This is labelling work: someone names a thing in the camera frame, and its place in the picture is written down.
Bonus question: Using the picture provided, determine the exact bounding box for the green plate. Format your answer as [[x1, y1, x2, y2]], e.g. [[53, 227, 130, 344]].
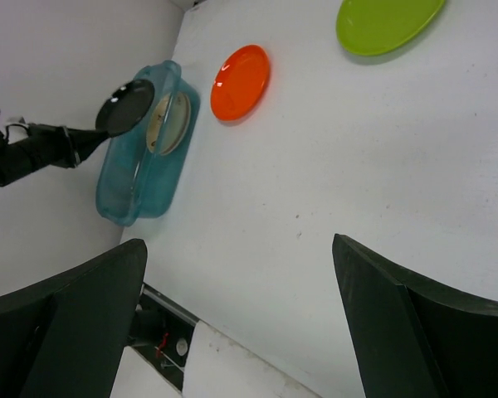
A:
[[335, 0, 445, 56]]

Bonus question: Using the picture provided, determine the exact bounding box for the black plate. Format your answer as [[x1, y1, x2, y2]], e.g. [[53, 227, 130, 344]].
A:
[[95, 79, 155, 138]]

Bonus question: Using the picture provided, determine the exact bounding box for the beige plate with drawings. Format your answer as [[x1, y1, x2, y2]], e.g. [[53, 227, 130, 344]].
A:
[[146, 92, 191, 156]]

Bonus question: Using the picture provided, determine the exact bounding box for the teal plastic bin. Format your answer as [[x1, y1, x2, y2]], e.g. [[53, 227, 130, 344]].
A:
[[95, 61, 200, 226]]

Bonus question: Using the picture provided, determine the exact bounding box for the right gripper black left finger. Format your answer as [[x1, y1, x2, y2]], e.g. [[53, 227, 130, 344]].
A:
[[0, 239, 148, 397]]

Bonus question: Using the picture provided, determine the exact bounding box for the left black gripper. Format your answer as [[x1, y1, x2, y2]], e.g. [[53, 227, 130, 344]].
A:
[[0, 124, 110, 187]]

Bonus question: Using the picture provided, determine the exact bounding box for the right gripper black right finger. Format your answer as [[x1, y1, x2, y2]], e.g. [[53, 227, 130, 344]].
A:
[[332, 234, 498, 397]]

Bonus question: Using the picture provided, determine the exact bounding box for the orange plate back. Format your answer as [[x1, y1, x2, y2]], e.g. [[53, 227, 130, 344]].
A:
[[210, 44, 271, 122]]

